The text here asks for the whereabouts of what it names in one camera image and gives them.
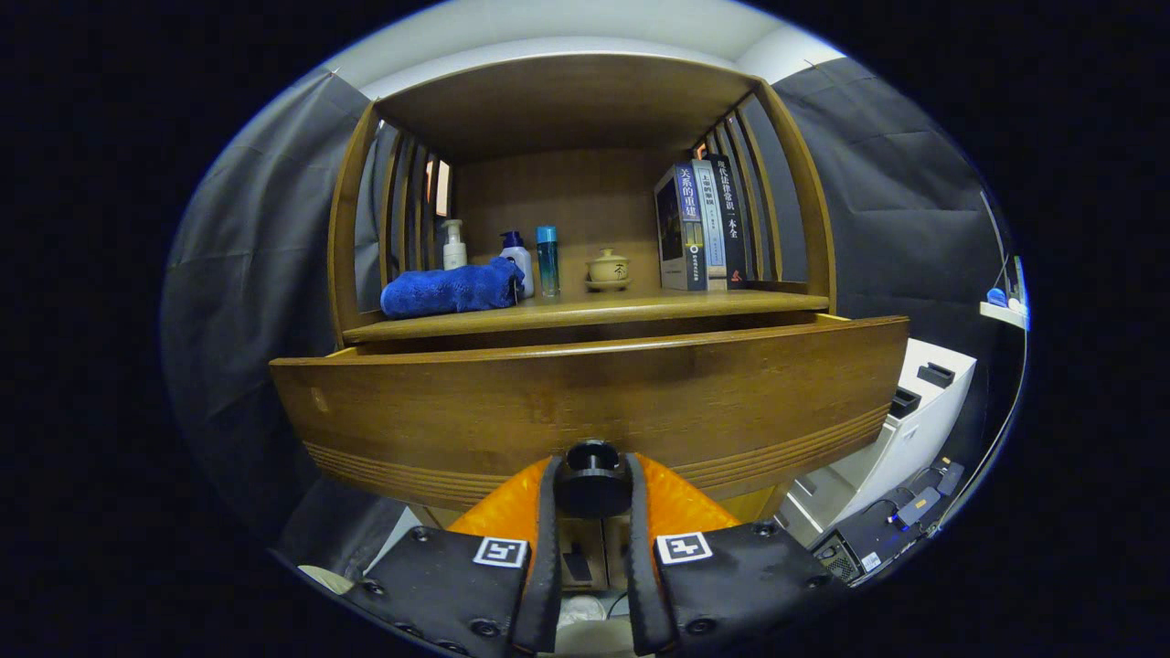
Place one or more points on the white side desk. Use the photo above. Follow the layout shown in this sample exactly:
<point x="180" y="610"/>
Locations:
<point x="1005" y="313"/>

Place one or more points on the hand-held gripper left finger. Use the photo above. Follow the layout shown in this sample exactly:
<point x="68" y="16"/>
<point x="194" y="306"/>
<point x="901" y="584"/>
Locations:
<point x="546" y="567"/>

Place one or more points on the black spine book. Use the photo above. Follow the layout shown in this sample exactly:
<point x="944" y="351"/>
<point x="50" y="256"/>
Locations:
<point x="731" y="219"/>

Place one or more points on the blue towel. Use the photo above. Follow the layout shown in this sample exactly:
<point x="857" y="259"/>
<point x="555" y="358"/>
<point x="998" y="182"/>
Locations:
<point x="448" y="291"/>

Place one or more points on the teal slim bottle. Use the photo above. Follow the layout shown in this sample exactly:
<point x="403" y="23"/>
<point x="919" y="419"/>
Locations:
<point x="547" y="265"/>

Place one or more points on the small blue object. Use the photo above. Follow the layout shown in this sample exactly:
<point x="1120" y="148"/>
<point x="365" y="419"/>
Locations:
<point x="996" y="298"/>

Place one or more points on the beige lidded teacup with saucer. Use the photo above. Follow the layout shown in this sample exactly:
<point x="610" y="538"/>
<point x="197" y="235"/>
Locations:
<point x="609" y="270"/>

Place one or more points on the white pump bottle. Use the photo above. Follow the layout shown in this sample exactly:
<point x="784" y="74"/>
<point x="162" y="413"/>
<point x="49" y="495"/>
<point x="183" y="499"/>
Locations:
<point x="454" y="251"/>

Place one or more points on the black backdrop cloth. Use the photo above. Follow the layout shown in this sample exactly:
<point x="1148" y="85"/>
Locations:
<point x="877" y="183"/>

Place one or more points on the wooden countertop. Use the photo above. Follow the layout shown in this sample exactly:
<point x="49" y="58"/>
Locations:
<point x="640" y="306"/>

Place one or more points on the white storage box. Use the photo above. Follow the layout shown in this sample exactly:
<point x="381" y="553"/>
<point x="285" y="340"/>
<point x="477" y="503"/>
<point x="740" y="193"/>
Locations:
<point x="905" y="439"/>

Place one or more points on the brown wooden cabinet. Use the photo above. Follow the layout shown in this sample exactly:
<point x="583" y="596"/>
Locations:
<point x="567" y="192"/>

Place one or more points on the blue spine book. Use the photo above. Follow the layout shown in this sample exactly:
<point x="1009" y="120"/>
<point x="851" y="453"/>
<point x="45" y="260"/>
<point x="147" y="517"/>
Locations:
<point x="692" y="228"/>

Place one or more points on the white bottle blue cap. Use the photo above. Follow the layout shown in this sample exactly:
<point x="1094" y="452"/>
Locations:
<point x="521" y="260"/>

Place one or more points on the pale grey spine book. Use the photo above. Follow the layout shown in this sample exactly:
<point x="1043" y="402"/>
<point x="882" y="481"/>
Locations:
<point x="711" y="228"/>

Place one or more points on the brown wooden drawer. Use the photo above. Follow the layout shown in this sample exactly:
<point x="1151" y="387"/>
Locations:
<point x="548" y="402"/>

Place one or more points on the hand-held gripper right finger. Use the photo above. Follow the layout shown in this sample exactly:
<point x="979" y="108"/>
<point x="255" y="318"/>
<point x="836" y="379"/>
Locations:
<point x="640" y="567"/>

